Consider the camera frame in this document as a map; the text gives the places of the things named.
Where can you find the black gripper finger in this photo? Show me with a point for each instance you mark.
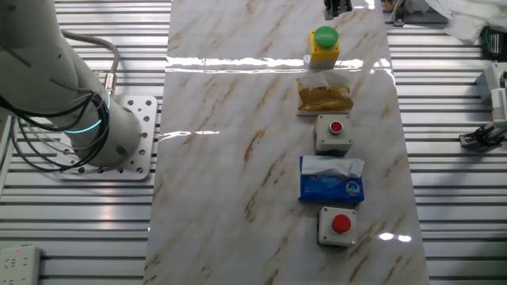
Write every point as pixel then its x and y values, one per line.
pixel 330 8
pixel 345 6

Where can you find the yellow box green button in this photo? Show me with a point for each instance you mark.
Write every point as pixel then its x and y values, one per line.
pixel 325 51

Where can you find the grey box small red button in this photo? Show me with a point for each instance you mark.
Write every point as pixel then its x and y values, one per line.
pixel 328 140

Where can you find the grey box large red button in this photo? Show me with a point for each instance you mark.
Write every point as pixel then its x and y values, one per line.
pixel 326 233

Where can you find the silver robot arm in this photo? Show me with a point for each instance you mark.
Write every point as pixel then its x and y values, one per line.
pixel 39 79

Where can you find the metal pole with base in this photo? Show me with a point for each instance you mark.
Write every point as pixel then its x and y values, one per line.
pixel 398 16

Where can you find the gold tissue pack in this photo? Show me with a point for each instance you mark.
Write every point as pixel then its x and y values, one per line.
pixel 325 99

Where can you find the white plastic sheet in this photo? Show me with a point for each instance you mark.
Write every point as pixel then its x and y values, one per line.
pixel 475 20

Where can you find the green black device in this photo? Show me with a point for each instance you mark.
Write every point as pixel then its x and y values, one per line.
pixel 495 43

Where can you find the light grey equipment box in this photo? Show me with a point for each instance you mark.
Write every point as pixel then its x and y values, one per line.
pixel 489 81

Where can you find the blue tissue pack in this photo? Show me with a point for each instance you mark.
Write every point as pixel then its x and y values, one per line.
pixel 328 190

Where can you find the black metal clamp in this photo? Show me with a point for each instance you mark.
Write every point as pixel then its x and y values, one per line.
pixel 481 136

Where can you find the white marble pattern mat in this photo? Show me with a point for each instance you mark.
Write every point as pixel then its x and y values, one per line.
pixel 222 178

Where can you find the white power strip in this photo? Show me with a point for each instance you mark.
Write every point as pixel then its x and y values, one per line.
pixel 20 265

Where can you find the silver ribbed camera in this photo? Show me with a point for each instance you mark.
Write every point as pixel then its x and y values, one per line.
pixel 500 107

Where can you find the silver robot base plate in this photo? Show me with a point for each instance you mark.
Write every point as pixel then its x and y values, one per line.
pixel 144 118

